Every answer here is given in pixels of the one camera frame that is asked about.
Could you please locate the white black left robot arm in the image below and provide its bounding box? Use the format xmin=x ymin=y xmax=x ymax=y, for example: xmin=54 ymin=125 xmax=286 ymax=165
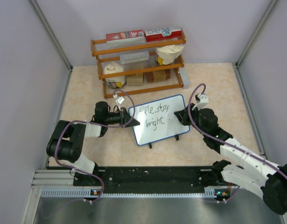
xmin=46 ymin=101 xmax=140 ymax=185

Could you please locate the grey block beside rack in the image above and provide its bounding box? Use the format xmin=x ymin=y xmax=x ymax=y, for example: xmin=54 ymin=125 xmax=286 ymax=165
xmin=179 ymin=67 xmax=191 ymax=90

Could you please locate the beige sponge stack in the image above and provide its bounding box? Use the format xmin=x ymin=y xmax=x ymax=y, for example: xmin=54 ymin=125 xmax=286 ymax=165
xmin=126 ymin=73 xmax=144 ymax=85

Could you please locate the grey slotted cable duct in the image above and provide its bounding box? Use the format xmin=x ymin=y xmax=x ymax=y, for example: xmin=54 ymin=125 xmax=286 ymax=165
xmin=42 ymin=186 xmax=235 ymax=199

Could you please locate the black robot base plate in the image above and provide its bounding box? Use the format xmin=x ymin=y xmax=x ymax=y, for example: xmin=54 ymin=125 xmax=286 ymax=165
xmin=73 ymin=165 xmax=228 ymax=194

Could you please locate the red white wrap box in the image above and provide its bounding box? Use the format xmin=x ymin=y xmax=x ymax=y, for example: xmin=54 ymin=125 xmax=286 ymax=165
xmin=145 ymin=27 xmax=182 ymax=42

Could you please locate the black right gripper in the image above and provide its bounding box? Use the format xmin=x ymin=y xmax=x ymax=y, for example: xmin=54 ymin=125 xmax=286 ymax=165
xmin=175 ymin=104 xmax=208 ymax=136

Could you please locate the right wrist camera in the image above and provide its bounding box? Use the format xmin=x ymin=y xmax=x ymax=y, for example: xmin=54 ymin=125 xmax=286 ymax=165
xmin=195 ymin=93 xmax=209 ymax=110

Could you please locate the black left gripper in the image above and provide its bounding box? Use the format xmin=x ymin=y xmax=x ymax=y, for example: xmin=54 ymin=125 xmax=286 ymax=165
xmin=104 ymin=107 xmax=140 ymax=127

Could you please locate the white bag lower shelf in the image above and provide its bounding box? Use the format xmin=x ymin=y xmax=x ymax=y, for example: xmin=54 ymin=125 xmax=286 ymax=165
xmin=103 ymin=62 xmax=126 ymax=90

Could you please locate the brown sponge stack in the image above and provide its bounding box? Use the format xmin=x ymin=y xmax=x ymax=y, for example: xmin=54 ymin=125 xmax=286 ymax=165
xmin=145 ymin=70 xmax=171 ymax=83

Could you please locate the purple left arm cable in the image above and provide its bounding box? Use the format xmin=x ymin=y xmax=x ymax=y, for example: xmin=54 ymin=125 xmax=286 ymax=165
xmin=53 ymin=88 xmax=136 ymax=203

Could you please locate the red foil wrap box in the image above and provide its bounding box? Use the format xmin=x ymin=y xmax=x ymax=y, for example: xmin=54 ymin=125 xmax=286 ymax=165
xmin=106 ymin=29 xmax=146 ymax=47

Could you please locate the silver metal box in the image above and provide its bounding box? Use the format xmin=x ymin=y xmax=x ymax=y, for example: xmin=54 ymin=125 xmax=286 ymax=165
xmin=119 ymin=51 xmax=150 ymax=65

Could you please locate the cream bag upper shelf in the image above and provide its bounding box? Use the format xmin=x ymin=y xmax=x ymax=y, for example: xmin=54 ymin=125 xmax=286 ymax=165
xmin=155 ymin=44 xmax=184 ymax=66

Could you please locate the orange wooden shelf rack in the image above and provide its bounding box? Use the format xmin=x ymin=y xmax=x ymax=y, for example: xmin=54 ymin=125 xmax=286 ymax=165
xmin=91 ymin=32 xmax=186 ymax=99

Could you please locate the metal whiteboard stand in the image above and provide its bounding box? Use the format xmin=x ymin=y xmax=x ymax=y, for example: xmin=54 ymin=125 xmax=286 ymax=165
xmin=147 ymin=134 xmax=180 ymax=149

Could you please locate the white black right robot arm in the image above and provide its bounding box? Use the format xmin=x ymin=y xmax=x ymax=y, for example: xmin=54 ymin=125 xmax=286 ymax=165
xmin=174 ymin=104 xmax=287 ymax=215

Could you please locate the blue framed whiteboard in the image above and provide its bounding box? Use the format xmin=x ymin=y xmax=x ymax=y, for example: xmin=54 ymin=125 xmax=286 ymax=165
xmin=128 ymin=94 xmax=190 ymax=146

